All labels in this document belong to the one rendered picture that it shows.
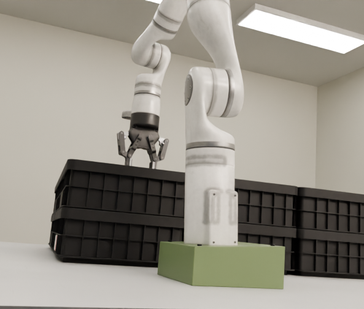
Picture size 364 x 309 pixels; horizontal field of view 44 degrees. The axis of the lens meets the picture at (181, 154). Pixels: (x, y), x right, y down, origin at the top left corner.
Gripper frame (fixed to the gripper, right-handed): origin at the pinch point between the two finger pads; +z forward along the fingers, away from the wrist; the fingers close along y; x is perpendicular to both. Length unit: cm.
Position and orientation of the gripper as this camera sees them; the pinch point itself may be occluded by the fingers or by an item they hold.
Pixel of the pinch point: (140, 169)
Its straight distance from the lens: 115.6
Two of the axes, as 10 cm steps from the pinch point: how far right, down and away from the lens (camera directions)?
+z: -0.8, 9.8, -1.8
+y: 9.1, 1.4, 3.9
